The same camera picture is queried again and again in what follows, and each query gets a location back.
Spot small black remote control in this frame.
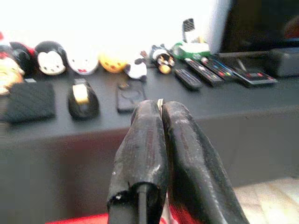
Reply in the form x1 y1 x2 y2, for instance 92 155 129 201
174 68 203 91

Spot red fabric item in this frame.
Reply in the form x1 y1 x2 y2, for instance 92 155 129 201
45 198 201 224

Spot black textured wallet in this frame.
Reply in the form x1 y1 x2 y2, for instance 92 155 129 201
5 81 57 124

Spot black remote coloured buttons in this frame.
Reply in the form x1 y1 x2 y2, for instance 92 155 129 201
201 56 239 81

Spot wide black remote control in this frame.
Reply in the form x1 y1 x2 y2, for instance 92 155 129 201
232 69 278 88

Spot black red mouse plush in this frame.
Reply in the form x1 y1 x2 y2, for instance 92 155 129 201
9 42 37 76

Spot black sideboard cabinet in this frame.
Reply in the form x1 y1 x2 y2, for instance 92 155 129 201
0 53 299 224

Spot black mesh stand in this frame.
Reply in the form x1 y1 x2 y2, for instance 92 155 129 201
182 18 196 42

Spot black set-top box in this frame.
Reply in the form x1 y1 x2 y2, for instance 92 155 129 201
268 48 299 78

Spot yellow round plush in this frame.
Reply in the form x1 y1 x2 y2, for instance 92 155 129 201
99 52 128 73

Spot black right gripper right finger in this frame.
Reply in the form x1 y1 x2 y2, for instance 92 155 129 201
162 101 250 224

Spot yellow red plush toy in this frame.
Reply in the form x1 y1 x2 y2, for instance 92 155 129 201
0 31 25 96

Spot small black white plush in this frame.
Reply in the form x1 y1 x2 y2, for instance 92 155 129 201
123 58 148 81

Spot black television screen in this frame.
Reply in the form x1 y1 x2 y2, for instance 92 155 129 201
221 0 299 53

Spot white round plush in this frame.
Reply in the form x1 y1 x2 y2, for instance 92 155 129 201
67 51 99 75

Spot black tape dispenser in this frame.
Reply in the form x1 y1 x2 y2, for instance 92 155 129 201
67 78 100 121

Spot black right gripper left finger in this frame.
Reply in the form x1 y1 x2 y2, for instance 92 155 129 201
106 99 169 224

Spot black phone case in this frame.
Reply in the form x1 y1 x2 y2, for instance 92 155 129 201
115 80 148 113

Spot black white mouse plush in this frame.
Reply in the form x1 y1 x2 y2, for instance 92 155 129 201
34 41 68 76

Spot green white box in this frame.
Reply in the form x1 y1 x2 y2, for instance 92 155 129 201
172 41 210 61

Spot black orange figurine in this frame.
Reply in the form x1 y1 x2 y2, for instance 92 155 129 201
149 43 176 74

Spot long black remote control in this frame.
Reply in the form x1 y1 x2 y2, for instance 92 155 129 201
184 58 224 87

